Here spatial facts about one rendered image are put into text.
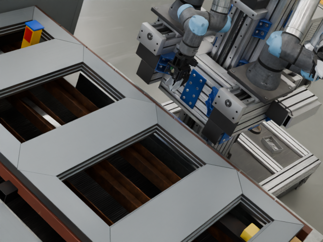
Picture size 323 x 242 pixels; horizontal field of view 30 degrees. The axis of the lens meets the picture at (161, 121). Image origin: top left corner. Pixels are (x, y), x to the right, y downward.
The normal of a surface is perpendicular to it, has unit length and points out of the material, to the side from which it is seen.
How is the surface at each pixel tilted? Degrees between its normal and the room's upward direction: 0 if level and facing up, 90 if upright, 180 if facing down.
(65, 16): 90
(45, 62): 0
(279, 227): 0
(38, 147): 0
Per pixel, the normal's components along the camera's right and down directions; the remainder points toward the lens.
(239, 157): 0.32, -0.74
